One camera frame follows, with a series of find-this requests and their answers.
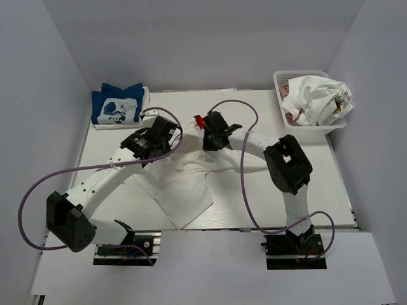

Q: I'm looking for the white t shirt red print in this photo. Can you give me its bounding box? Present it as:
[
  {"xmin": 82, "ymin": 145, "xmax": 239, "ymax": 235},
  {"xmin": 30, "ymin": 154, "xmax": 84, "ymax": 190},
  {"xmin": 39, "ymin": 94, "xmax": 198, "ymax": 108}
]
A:
[{"xmin": 133, "ymin": 114, "xmax": 271, "ymax": 229}]

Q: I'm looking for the pink t shirt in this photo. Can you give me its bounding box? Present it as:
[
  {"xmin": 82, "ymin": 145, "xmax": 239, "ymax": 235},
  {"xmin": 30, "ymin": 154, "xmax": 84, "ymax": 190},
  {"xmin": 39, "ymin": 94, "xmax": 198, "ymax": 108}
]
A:
[{"xmin": 279, "ymin": 83, "xmax": 300, "ymax": 126}]

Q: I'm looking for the white t shirt black lettering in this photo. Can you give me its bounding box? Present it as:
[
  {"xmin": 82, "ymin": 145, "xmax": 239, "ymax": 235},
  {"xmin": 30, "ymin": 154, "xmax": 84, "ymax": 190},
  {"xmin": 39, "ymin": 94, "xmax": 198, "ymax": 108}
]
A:
[{"xmin": 288, "ymin": 76, "xmax": 353, "ymax": 126}]

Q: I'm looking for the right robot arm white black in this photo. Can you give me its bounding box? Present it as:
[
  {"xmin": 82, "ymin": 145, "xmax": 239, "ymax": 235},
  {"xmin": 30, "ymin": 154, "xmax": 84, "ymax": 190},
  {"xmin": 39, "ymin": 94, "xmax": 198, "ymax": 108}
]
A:
[{"xmin": 195, "ymin": 111, "xmax": 315, "ymax": 251}]

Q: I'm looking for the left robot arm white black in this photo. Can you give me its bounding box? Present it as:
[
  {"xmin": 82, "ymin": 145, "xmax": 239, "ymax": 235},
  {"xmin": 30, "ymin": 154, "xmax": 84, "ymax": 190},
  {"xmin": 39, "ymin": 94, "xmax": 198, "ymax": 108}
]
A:
[{"xmin": 46, "ymin": 116, "xmax": 178, "ymax": 252}]

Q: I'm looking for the folded white t shirt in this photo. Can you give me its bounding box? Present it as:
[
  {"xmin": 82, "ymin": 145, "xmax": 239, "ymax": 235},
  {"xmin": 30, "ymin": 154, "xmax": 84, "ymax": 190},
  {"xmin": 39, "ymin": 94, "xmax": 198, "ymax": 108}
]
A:
[{"xmin": 95, "ymin": 86, "xmax": 151, "ymax": 130}]

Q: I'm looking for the folded blue t shirt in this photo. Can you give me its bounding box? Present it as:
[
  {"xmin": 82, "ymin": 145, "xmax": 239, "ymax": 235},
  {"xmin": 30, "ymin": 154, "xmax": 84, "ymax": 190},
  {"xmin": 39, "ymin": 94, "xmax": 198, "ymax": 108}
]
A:
[{"xmin": 91, "ymin": 83, "xmax": 145, "ymax": 125}]

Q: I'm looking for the white plastic basket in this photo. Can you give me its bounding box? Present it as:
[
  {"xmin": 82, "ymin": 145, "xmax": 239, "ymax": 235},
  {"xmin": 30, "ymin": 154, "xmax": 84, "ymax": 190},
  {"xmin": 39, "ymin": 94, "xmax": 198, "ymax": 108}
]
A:
[{"xmin": 273, "ymin": 71, "xmax": 347, "ymax": 136}]

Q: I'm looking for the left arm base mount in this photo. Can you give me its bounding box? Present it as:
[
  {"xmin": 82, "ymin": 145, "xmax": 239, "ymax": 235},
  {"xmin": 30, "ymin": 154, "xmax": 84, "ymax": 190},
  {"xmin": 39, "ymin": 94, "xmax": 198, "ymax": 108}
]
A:
[{"xmin": 93, "ymin": 232, "xmax": 161, "ymax": 267}]

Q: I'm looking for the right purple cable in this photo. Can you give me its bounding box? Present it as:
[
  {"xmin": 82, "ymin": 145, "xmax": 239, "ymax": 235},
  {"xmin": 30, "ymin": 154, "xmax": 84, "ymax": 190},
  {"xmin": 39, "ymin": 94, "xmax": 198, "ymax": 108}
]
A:
[{"xmin": 206, "ymin": 100, "xmax": 336, "ymax": 262}]

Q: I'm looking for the purple cable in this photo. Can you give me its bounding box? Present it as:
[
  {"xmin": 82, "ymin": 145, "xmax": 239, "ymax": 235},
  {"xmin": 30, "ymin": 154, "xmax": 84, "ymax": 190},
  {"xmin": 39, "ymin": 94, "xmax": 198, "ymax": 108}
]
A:
[
  {"xmin": 18, "ymin": 107, "xmax": 184, "ymax": 265},
  {"xmin": 206, "ymin": 100, "xmax": 336, "ymax": 262}
]

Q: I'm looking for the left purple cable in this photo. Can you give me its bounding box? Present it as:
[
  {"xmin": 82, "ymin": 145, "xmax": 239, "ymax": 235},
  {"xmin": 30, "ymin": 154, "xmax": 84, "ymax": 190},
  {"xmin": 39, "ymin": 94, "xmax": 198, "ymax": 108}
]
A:
[{"xmin": 18, "ymin": 107, "xmax": 184, "ymax": 265}]

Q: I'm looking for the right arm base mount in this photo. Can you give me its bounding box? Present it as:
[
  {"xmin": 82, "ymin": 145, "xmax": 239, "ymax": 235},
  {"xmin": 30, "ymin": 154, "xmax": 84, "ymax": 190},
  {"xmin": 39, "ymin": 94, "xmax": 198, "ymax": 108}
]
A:
[{"xmin": 261, "ymin": 234, "xmax": 327, "ymax": 271}]

